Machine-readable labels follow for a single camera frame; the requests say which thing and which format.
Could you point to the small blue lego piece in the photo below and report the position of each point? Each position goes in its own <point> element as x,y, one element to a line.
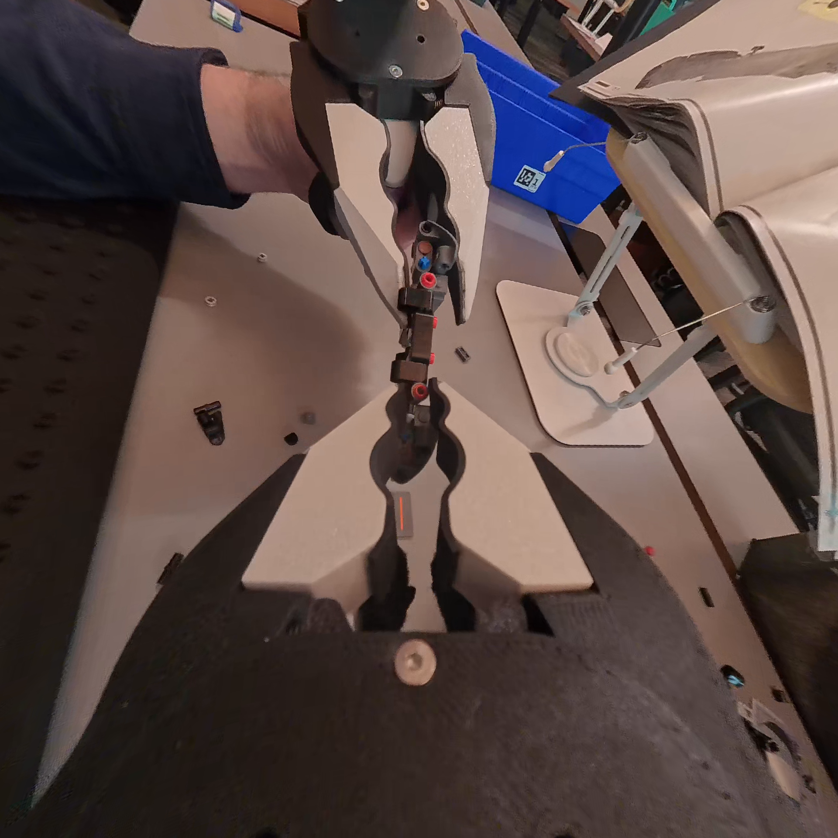
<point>732,677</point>

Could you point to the lego instruction booklet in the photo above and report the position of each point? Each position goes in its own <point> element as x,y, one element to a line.
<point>753,98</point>

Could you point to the blue bin with square tag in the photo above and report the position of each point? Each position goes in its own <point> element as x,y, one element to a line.
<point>537,131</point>

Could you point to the person's left forearm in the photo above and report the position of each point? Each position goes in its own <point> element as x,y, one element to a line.
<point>98,98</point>

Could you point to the small grey orange-striped lego tile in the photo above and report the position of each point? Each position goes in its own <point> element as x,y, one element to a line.
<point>404,514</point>

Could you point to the small dark grey lego plate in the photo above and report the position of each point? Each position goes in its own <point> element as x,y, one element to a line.
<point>464,354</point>

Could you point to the small lego technic sub-assembly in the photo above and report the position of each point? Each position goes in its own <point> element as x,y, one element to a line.
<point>419,340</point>

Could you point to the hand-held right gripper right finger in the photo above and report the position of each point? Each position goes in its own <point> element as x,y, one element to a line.
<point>517,524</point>

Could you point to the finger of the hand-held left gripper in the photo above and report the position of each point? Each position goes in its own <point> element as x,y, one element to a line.
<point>357,183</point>
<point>468,196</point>

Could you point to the black angled lego connector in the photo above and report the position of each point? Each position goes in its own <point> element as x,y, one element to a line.
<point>211,422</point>

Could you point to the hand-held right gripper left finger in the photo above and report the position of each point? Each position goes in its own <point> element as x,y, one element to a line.
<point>314,524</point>

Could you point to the person's left hand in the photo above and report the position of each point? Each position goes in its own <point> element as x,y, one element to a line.
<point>262,131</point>

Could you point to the small white blue-edged block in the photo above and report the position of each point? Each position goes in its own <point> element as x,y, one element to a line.
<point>222,14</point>

